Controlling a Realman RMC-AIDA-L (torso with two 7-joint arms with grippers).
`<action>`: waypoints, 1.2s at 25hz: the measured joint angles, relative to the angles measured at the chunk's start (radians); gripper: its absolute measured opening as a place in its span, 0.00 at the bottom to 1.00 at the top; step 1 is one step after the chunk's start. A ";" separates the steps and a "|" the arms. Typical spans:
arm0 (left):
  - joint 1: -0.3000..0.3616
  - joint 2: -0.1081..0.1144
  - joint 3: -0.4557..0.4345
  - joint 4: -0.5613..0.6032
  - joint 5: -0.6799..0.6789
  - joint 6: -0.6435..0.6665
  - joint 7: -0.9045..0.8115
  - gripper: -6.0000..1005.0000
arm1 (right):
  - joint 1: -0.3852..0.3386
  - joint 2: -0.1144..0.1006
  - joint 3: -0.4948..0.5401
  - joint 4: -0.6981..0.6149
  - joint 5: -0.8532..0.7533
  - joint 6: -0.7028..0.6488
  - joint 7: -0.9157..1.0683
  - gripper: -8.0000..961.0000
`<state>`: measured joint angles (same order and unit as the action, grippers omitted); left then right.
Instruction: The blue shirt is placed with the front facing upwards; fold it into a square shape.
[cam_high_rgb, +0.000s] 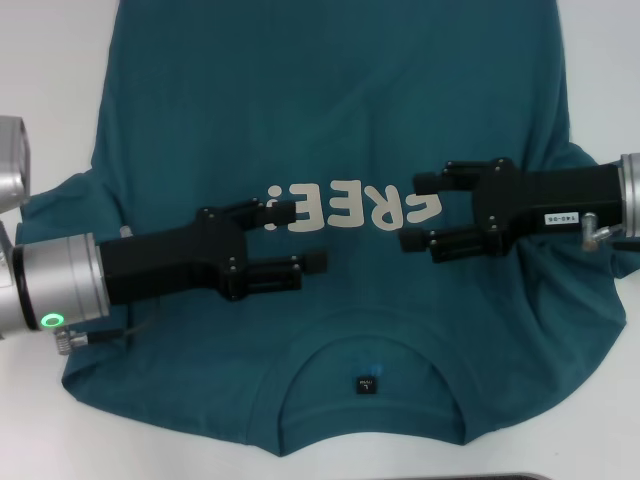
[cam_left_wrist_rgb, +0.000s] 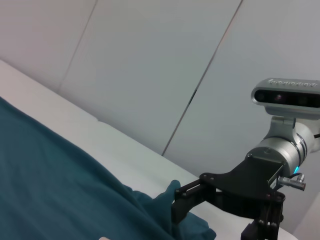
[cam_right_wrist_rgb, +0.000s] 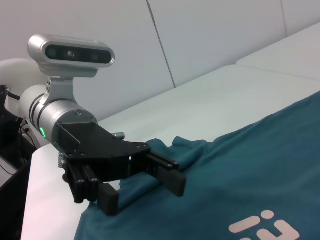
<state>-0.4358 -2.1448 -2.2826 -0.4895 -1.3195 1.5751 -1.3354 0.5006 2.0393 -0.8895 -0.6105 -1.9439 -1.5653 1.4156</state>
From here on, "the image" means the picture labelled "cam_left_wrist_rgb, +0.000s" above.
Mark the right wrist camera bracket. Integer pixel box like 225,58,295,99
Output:
264,115,297,141

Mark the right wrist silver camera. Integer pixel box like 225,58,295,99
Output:
250,77,320,116

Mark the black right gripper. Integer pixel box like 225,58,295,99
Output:
170,154,286,240

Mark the teal blue printed t-shirt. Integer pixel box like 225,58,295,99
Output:
0,96,217,240

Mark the right gripper cable with plug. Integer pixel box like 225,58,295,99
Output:
277,172,307,191

